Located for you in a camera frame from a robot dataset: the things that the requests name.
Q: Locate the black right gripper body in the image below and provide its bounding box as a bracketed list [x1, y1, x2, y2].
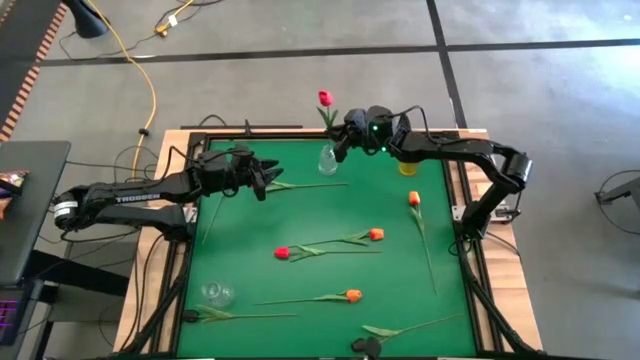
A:
[348, 104, 412, 154]

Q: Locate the yellow cable with plug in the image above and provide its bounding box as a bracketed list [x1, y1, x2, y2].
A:
[153, 0, 196, 37]

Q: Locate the orange artificial tulip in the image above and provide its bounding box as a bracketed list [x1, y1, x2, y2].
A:
[407, 190, 439, 296]
[301, 227, 386, 248]
[253, 288, 364, 307]

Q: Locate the thin green flower stem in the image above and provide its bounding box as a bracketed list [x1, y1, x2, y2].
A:
[201, 194, 226, 246]

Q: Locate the long yellow cable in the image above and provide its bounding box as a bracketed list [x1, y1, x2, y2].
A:
[85, 0, 158, 180]

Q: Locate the black lamp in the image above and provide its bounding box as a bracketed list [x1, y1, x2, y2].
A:
[62, 0, 110, 40]

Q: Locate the keyboard with purple backlight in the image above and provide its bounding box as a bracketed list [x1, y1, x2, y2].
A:
[0, 298, 22, 347]

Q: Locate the small clear glass jar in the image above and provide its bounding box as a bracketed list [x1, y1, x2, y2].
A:
[200, 279, 236, 309]

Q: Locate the green table mat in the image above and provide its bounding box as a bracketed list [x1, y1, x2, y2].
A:
[175, 138, 479, 359]

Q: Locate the black mat with orange edge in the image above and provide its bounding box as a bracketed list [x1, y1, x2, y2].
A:
[0, 0, 69, 144]

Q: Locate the red artificial tulip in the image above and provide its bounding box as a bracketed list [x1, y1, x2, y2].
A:
[264, 180, 350, 194]
[315, 89, 341, 151]
[273, 244, 383, 263]

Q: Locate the grey desk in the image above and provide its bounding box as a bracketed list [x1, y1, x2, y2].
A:
[0, 140, 72, 287]

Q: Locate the ribbed clear glass vase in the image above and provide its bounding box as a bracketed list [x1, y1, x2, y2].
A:
[317, 142, 339, 177]

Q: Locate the dark-headed artificial tulip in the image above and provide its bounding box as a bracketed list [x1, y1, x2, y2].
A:
[350, 313, 460, 359]
[182, 304, 299, 324]

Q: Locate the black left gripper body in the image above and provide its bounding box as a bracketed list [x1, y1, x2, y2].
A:
[192, 144, 259, 199]

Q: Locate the colourful snack bag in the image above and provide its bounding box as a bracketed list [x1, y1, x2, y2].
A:
[0, 169, 30, 199]

